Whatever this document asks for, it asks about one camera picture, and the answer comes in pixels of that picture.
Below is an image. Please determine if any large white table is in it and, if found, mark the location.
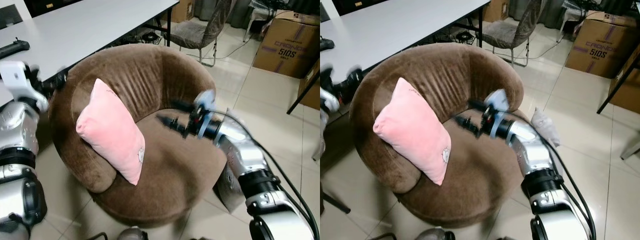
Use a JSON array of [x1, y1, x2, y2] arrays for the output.
[[0, 0, 180, 107], [320, 0, 491, 86]]

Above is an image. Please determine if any pale right wrist camera mount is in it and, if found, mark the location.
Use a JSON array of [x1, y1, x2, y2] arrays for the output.
[[192, 90, 218, 142], [482, 89, 512, 142]]

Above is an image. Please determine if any small brown cardboard box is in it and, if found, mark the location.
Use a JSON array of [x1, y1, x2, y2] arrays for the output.
[[170, 0, 197, 24], [482, 0, 507, 24]]

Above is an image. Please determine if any grey fabric metal-legged chair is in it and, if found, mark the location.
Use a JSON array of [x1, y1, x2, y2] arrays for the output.
[[481, 0, 549, 68], [169, 0, 234, 68]]

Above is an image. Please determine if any small white stool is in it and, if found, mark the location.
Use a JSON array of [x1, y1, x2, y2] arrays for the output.
[[243, 0, 282, 43], [557, 0, 597, 44]]

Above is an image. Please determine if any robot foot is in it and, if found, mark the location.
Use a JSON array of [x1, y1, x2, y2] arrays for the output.
[[415, 227, 456, 240], [117, 227, 149, 240]]

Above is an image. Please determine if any plain brown cardboard box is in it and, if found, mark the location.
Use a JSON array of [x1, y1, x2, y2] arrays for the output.
[[297, 61, 321, 111], [607, 47, 640, 115]]

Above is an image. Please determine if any brown round fabric sofa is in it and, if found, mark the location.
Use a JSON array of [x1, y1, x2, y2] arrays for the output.
[[348, 42, 539, 229], [48, 43, 236, 229]]

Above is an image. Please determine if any printed cardboard box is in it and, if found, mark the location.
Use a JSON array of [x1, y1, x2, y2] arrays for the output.
[[565, 11, 640, 80], [252, 11, 321, 80]]

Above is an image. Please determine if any black furniture leg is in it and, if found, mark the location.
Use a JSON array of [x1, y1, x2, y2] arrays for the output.
[[320, 189, 352, 215]]

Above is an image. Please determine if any pink pillow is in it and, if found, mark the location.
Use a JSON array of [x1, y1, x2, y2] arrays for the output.
[[76, 78, 146, 186], [373, 77, 452, 186]]

